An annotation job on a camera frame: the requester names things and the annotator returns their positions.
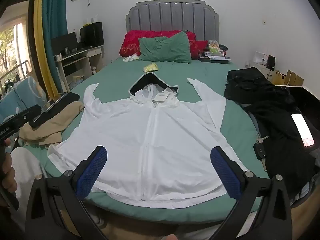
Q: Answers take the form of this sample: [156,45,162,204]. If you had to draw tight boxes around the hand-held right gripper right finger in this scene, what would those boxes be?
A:
[211,146,293,240]

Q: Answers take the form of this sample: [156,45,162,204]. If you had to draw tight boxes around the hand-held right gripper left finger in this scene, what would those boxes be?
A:
[25,145,108,240]

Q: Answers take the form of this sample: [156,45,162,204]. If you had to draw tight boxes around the white hooded jacket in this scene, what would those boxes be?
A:
[47,72,248,209]

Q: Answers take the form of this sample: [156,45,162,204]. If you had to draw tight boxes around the person's left hand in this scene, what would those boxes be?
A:
[0,139,17,198]

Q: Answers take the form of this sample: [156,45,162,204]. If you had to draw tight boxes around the beige pants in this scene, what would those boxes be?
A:
[19,102,85,145]

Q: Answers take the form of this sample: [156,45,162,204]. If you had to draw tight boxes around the black car key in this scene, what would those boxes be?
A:
[253,135,270,172]

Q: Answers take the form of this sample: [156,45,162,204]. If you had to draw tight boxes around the bed with green sheet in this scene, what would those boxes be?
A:
[21,57,315,225]

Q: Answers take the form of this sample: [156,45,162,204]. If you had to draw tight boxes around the black cloth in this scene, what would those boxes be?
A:
[29,92,80,128]

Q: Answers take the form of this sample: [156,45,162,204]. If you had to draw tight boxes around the black spread garment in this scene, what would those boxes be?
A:
[245,90,319,202]

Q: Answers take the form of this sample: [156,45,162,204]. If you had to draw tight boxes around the window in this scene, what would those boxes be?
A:
[0,22,33,88]

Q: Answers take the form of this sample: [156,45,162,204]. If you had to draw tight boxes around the black monitor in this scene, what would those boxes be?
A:
[51,32,78,54]

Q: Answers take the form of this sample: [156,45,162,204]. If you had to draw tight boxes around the lit smartphone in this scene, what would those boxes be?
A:
[291,113,315,147]

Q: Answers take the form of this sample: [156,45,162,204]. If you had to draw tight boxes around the yellow curtain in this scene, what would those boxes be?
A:
[34,0,63,100]

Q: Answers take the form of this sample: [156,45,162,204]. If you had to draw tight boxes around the wooden computer desk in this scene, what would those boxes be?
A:
[54,44,105,93]

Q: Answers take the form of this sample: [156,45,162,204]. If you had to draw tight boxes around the black computer tower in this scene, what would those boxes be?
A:
[80,22,104,47]

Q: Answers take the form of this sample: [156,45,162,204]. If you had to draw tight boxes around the pile of small boxes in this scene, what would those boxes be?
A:
[199,44,232,65]

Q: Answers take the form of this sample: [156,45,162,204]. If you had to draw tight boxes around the brown cardboard boxes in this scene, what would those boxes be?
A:
[271,69,304,87]

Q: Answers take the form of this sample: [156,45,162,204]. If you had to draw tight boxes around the teal curtain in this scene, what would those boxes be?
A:
[41,0,68,60]

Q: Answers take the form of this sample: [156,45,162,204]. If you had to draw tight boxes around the yellow packet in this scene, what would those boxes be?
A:
[143,62,159,72]

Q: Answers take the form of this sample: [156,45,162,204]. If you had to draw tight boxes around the white box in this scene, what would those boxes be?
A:
[252,51,269,65]

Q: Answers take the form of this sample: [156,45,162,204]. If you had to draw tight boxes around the snack bag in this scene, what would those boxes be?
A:
[209,40,221,55]

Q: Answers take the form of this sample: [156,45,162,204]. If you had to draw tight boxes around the green pillow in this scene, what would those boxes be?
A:
[138,31,192,64]

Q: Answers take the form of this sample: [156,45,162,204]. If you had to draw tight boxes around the grey padded headboard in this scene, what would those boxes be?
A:
[126,0,220,42]

